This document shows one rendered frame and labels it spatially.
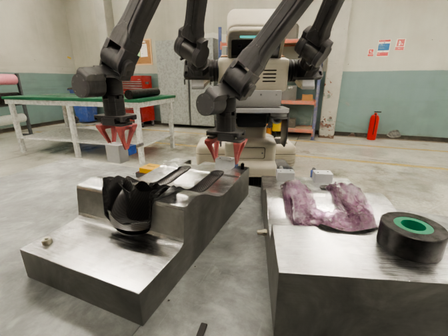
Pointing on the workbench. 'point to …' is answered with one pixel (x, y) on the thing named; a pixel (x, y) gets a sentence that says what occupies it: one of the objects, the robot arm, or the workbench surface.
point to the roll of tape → (412, 237)
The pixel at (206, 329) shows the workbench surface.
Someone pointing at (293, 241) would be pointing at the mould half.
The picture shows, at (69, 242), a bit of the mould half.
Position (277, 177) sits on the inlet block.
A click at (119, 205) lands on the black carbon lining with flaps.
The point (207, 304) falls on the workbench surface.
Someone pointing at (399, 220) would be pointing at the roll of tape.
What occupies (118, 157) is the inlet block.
